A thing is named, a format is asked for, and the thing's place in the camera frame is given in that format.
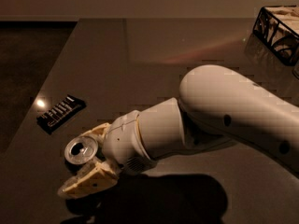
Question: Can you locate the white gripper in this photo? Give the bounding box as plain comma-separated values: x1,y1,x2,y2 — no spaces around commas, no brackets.
57,111,157,199

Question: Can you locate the green soda can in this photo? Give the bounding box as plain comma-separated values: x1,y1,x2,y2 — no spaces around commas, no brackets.
64,136,98,165

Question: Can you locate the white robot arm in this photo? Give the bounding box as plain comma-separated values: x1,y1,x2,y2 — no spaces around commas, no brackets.
58,64,299,199

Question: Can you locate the black snack bar wrapper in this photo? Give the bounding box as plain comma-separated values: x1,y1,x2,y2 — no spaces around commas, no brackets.
36,95,86,134

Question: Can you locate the black wire basket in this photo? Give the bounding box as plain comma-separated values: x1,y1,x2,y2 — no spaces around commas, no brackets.
253,6,299,66

